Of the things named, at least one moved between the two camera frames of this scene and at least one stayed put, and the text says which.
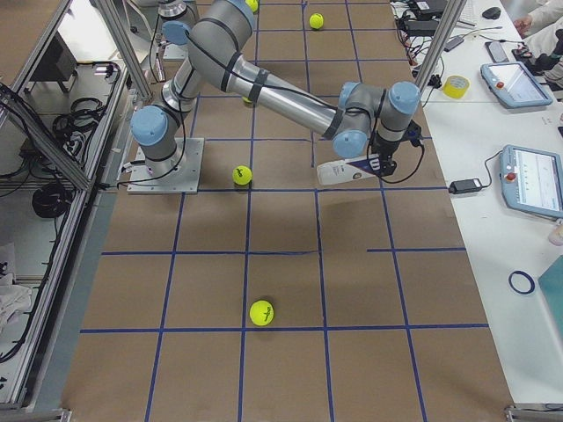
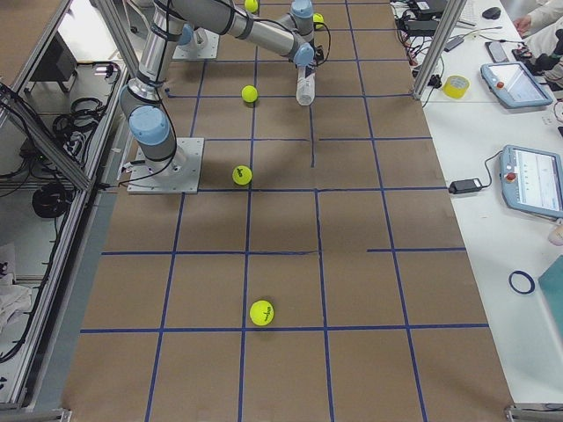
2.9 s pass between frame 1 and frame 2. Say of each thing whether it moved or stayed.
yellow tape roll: stayed
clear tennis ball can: moved
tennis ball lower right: stayed
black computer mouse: stayed
